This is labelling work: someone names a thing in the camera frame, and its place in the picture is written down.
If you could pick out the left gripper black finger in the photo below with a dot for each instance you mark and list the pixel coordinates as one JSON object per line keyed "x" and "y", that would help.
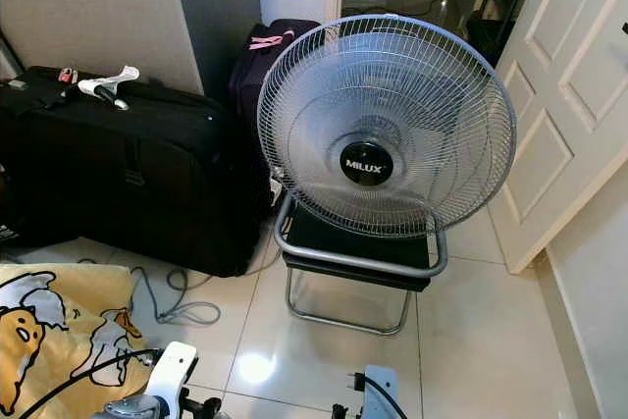
{"x": 213, "y": 405}

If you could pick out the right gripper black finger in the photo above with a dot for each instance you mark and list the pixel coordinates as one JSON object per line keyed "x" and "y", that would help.
{"x": 340, "y": 411}

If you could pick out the yellow orange cartoon egg blanket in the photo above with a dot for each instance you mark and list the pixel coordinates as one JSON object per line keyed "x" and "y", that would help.
{"x": 59, "y": 340}

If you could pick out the silver Milux fan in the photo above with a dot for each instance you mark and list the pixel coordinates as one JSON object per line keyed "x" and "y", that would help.
{"x": 366, "y": 164}

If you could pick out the large black suitcase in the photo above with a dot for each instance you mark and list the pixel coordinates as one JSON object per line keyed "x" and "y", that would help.
{"x": 137, "y": 164}

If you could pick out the black bag with white label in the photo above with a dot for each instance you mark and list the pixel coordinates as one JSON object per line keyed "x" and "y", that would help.
{"x": 10, "y": 218}

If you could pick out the dark purple suitcase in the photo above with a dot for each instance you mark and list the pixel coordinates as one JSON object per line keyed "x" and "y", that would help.
{"x": 245, "y": 80}

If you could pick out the white paper luggage tag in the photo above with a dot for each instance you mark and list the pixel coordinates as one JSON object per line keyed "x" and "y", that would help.
{"x": 108, "y": 82}

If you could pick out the pink ribbon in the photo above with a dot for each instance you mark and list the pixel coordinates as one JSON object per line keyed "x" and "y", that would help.
{"x": 267, "y": 41}

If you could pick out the white panelled door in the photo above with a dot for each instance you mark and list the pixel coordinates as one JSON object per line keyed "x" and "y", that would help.
{"x": 569, "y": 95}

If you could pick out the grey partition panel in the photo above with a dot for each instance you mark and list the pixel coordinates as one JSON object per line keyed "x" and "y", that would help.
{"x": 98, "y": 31}

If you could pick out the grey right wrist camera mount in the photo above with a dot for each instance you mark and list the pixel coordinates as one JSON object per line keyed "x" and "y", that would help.
{"x": 383, "y": 394}

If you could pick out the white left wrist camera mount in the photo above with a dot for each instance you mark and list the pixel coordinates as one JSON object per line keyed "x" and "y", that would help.
{"x": 172, "y": 365}

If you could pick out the black seat metal frame chair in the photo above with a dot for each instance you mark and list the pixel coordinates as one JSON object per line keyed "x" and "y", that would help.
{"x": 353, "y": 247}

